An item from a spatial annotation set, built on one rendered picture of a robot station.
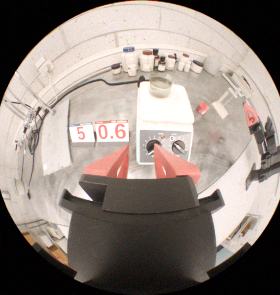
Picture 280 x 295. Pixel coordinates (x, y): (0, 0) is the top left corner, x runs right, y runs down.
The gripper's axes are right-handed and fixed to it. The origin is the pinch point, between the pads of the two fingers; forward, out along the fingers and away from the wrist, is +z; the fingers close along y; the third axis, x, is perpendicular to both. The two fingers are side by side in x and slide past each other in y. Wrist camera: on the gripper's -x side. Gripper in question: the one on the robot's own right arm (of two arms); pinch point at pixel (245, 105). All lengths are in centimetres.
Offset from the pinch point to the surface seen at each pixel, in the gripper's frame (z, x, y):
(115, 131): 15.1, 11.9, 42.6
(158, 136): 7.7, 8.2, 35.3
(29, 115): 30, -3, 64
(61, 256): -81, 38, 248
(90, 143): 17, 14, 51
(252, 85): 3, -7, -114
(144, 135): 9.2, 8.1, 37.7
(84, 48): 58, -5, 40
